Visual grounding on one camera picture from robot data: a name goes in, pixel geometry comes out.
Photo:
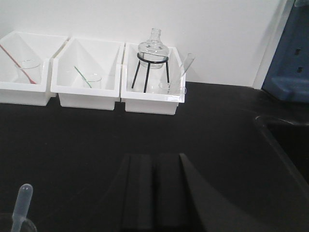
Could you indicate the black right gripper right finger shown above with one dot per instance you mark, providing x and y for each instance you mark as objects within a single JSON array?
[{"x": 263, "y": 196}]

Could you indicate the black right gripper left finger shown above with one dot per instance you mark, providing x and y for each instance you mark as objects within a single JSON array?
[{"x": 128, "y": 204}]

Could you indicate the clear glass beaker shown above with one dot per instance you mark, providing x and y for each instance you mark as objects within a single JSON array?
[{"x": 6, "y": 222}]

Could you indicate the clear plastic pipette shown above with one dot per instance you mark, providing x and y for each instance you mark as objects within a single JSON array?
[{"x": 21, "y": 207}]

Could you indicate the small beaker in right bin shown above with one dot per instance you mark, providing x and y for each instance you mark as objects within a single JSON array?
[{"x": 166, "y": 88}]

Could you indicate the small beaker in bin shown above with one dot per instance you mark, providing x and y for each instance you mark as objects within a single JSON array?
[
  {"x": 166, "y": 88},
  {"x": 33, "y": 68},
  {"x": 92, "y": 80}
]

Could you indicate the right white plastic bin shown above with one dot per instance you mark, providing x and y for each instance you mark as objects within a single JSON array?
[{"x": 151, "y": 101}]

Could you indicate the white plastic bin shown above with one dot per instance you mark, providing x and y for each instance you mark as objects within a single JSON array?
[
  {"x": 151, "y": 101},
  {"x": 23, "y": 46},
  {"x": 89, "y": 56}
]

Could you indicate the black lab sink basin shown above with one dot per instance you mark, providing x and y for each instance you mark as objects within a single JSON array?
[{"x": 290, "y": 140}]

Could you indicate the small beaker in middle bin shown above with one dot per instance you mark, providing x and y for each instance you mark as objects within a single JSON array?
[{"x": 92, "y": 80}]

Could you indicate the green stirring rod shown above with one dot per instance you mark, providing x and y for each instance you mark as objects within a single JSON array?
[{"x": 83, "y": 77}]

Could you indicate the middle white plastic bin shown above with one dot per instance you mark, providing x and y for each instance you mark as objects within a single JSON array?
[{"x": 89, "y": 56}]

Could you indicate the clear glass test tube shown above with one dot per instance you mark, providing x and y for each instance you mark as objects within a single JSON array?
[{"x": 175, "y": 85}]

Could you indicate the black metal tripod stand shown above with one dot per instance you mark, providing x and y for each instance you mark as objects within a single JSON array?
[{"x": 149, "y": 63}]

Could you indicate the clear round-bottom glass flask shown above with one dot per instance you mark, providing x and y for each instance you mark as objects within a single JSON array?
[{"x": 153, "y": 49}]

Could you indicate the blue lab equipment base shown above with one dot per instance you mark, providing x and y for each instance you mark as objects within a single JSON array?
[{"x": 288, "y": 76}]

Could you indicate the red stirring rod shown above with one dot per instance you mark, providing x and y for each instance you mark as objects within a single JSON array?
[{"x": 18, "y": 65}]

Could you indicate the left white plastic bin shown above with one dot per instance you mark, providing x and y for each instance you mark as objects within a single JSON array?
[{"x": 23, "y": 46}]

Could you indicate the small beaker in left bin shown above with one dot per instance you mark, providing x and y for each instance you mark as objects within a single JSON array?
[{"x": 33, "y": 68}]

